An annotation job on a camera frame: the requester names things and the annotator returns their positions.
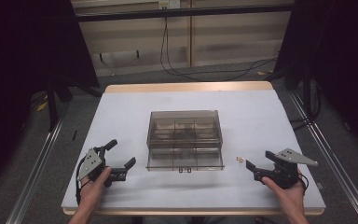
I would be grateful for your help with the person's left hand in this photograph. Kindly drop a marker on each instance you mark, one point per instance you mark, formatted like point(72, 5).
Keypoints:
point(91, 189)

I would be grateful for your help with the wooden table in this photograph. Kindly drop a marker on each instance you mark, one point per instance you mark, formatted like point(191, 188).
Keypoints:
point(186, 87)

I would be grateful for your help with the transparent brown drawer cabinet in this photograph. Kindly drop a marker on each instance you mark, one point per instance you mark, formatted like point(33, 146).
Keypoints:
point(185, 127)

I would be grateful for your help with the black horizontal bar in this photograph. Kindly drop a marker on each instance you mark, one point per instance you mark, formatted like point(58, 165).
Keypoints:
point(183, 12)

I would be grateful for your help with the dark curtain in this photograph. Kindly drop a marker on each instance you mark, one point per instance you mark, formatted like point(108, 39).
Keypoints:
point(341, 62)
point(18, 62)

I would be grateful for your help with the person's right hand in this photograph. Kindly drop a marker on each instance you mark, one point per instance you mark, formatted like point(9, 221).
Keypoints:
point(287, 197)

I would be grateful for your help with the white table mat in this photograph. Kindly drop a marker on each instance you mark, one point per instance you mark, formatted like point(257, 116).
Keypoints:
point(254, 124)

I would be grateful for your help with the black stand post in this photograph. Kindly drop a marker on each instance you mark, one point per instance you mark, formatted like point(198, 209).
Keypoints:
point(52, 105)
point(307, 93)

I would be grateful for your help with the small golden trinket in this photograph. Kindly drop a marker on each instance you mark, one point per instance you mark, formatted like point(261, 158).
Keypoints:
point(240, 159)

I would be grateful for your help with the metal floor rail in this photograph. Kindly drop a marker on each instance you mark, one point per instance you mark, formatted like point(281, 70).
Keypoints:
point(34, 174)
point(332, 161)

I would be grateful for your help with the yellow tape strip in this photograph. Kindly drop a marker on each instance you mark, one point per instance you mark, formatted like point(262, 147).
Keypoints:
point(42, 105)

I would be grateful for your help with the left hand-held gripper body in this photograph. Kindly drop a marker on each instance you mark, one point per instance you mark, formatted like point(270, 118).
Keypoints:
point(90, 161)

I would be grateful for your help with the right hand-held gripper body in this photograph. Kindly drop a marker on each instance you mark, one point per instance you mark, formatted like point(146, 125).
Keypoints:
point(284, 169)

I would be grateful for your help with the transparent brown drawer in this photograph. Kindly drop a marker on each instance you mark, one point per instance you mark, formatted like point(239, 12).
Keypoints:
point(185, 159)

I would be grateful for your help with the small black floor item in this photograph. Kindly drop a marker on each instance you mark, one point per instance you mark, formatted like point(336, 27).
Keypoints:
point(74, 134)

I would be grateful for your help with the white wall socket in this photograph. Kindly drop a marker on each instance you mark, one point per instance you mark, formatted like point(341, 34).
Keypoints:
point(169, 3)

